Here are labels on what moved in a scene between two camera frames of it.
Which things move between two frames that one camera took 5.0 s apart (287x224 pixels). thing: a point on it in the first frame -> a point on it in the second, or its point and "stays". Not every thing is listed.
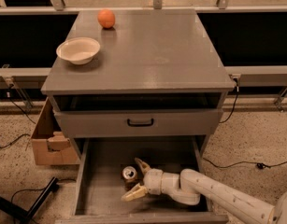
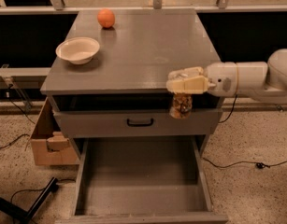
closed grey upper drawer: [118, 123] stays
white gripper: [152, 179] -> [222, 78]
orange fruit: [107, 19] stays
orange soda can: [129, 174] -> [181, 105]
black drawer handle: [139, 124] stays
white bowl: [78, 50] stays
